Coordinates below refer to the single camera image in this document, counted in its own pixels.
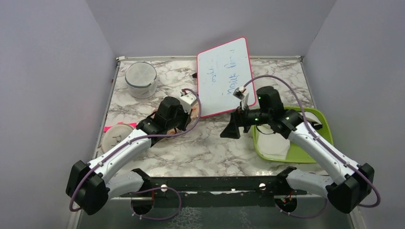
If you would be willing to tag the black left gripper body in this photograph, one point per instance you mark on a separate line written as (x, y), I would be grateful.
(181, 121)

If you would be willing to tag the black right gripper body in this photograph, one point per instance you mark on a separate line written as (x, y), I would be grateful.
(251, 117)

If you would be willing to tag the floral mesh laundry bag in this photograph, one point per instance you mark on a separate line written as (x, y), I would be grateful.
(170, 116)

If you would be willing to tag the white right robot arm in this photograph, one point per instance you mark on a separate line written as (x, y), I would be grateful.
(347, 183)

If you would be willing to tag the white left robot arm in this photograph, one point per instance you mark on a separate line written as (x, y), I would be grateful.
(89, 184)

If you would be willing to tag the white cylindrical mesh bag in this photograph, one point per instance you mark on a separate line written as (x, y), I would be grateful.
(141, 78)

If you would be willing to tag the beige cylindrical mesh laundry bag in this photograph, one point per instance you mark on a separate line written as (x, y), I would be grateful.
(111, 138)

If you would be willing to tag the green plastic tray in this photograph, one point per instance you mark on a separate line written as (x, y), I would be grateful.
(297, 154)

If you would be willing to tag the pink framed whiteboard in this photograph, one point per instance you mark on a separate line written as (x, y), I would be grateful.
(221, 70)

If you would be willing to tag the pink sticky note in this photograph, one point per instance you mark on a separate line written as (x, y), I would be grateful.
(120, 126)

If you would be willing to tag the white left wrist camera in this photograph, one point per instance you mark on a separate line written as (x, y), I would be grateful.
(188, 101)

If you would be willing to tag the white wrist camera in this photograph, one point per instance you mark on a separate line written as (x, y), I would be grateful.
(242, 94)
(188, 101)

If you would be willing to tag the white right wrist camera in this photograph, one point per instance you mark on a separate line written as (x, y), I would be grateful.
(242, 94)

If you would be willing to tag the black mounting rail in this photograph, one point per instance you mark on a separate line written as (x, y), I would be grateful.
(206, 192)

